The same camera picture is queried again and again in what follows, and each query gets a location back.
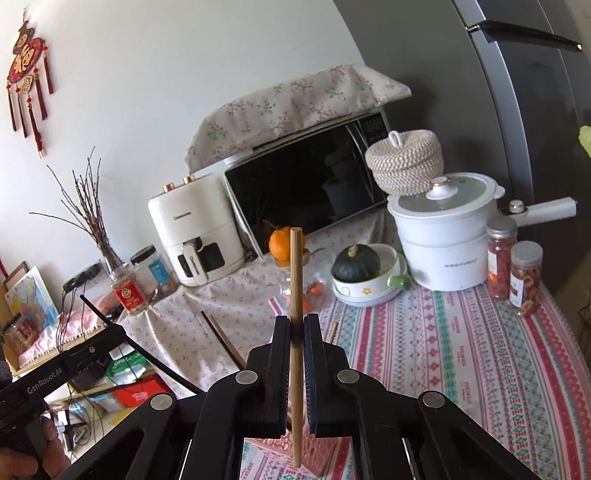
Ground white air fryer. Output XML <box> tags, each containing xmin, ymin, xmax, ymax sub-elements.
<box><xmin>148</xmin><ymin>173</ymin><xmax>245</xmax><ymax>288</ymax></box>

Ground white microwave oven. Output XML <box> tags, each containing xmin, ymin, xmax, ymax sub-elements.
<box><xmin>224</xmin><ymin>111</ymin><xmax>393</xmax><ymax>259</ymax></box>

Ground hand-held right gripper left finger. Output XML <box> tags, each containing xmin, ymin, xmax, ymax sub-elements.
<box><xmin>69</xmin><ymin>315</ymin><xmax>294</xmax><ymax>480</ymax></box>

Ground dry twig bunch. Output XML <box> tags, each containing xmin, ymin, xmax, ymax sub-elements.
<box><xmin>30</xmin><ymin>148</ymin><xmax>130</xmax><ymax>278</ymax></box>

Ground glass vase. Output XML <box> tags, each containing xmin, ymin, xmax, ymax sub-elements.
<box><xmin>99</xmin><ymin>244</ymin><xmax>129</xmax><ymax>280</ymax></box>

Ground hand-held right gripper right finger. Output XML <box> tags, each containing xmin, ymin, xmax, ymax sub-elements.
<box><xmin>302</xmin><ymin>313</ymin><xmax>542</xmax><ymax>480</ymax></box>

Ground red wall ornament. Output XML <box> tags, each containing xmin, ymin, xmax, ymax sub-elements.
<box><xmin>6</xmin><ymin>11</ymin><xmax>55</xmax><ymax>158</ymax></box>

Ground ring snack jar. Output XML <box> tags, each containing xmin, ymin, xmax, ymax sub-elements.
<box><xmin>509</xmin><ymin>241</ymin><xmax>544</xmax><ymax>317</ymax></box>

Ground green and white bag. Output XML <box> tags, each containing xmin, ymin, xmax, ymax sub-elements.
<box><xmin>104</xmin><ymin>351</ymin><xmax>148</xmax><ymax>384</ymax></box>

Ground black lid blue label jar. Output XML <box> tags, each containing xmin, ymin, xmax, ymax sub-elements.
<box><xmin>130</xmin><ymin>246</ymin><xmax>178</xmax><ymax>301</ymax></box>

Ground small glass jar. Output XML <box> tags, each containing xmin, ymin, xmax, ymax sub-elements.
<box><xmin>2</xmin><ymin>314</ymin><xmax>37</xmax><ymax>357</ymax></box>

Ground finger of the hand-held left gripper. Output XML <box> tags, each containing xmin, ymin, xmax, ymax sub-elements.
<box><xmin>59</xmin><ymin>324</ymin><xmax>127</xmax><ymax>366</ymax></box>

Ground pink plastic basket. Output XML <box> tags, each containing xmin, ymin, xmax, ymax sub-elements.
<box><xmin>240</xmin><ymin>434</ymin><xmax>335</xmax><ymax>478</ymax></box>

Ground colourful picture board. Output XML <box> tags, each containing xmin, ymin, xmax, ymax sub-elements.
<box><xmin>4</xmin><ymin>267</ymin><xmax>60</xmax><ymax>330</ymax></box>

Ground person's left hand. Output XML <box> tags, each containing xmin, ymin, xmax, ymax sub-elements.
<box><xmin>0</xmin><ymin>416</ymin><xmax>73</xmax><ymax>480</ymax></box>

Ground red cardboard box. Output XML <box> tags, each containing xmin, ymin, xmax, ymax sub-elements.
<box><xmin>113</xmin><ymin>376</ymin><xmax>174</xmax><ymax>409</ymax></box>

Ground large orange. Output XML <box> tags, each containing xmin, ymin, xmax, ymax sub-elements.
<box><xmin>264</xmin><ymin>220</ymin><xmax>309</xmax><ymax>266</ymax></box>

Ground grey refrigerator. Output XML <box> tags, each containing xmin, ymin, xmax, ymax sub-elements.
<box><xmin>332</xmin><ymin>0</ymin><xmax>591</xmax><ymax>296</ymax></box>

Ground floral shelf cloth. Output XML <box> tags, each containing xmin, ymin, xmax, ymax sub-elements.
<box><xmin>117</xmin><ymin>217</ymin><xmax>402</xmax><ymax>398</ymax></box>

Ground white electric cooking pot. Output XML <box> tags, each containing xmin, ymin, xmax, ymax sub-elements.
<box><xmin>387</xmin><ymin>173</ymin><xmax>578</xmax><ymax>292</ymax></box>

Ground glass jar with wooden lid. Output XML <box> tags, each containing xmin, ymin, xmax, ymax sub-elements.
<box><xmin>274</xmin><ymin>256</ymin><xmax>326</xmax><ymax>311</ymax></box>

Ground pink cloth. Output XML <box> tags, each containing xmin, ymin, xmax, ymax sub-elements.
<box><xmin>18</xmin><ymin>311</ymin><xmax>109</xmax><ymax>365</ymax></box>

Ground dark green squash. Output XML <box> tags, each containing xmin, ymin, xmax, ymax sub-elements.
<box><xmin>332</xmin><ymin>244</ymin><xmax>382</xmax><ymax>282</ymax></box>

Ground white bowl with green handle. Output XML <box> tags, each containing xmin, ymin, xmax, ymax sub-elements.
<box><xmin>330</xmin><ymin>244</ymin><xmax>413</xmax><ymax>308</ymax></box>

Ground woven lidded basket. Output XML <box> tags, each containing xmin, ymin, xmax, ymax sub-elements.
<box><xmin>365</xmin><ymin>130</ymin><xmax>445</xmax><ymax>197</ymax></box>

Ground red snack jar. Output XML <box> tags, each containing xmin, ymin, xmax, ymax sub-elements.
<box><xmin>487</xmin><ymin>216</ymin><xmax>518</xmax><ymax>301</ymax></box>

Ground wooden shelf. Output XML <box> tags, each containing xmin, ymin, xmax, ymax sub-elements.
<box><xmin>7</xmin><ymin>323</ymin><xmax>116</xmax><ymax>377</ymax></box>

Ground black power strip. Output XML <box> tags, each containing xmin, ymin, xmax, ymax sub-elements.
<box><xmin>62</xmin><ymin>263</ymin><xmax>102</xmax><ymax>291</ymax></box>

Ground floral microwave cover cloth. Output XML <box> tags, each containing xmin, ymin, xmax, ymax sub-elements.
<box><xmin>184</xmin><ymin>65</ymin><xmax>413</xmax><ymax>171</ymax></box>

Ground patterned striped tablecloth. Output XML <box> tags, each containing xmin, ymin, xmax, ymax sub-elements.
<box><xmin>240</xmin><ymin>277</ymin><xmax>591</xmax><ymax>480</ymax></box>

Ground black cables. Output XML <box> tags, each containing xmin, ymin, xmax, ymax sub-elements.
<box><xmin>55</xmin><ymin>281</ymin><xmax>116</xmax><ymax>457</ymax></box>

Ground red label jar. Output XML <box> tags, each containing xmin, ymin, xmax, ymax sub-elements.
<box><xmin>110</xmin><ymin>265</ymin><xmax>151</xmax><ymax>317</ymax></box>

